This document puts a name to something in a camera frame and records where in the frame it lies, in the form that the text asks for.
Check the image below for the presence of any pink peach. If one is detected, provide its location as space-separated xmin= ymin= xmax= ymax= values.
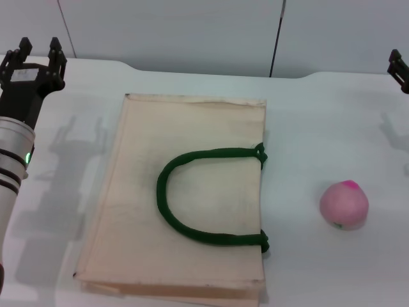
xmin=319 ymin=179 xmax=370 ymax=231

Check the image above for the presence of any black vertical wall strip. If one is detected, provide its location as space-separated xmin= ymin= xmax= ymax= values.
xmin=269 ymin=0 xmax=286 ymax=78

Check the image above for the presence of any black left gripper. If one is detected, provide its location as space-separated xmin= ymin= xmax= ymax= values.
xmin=0 ymin=36 xmax=68 ymax=129

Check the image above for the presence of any cream handbag with green handles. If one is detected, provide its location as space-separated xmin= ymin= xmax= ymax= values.
xmin=72 ymin=93 xmax=270 ymax=307

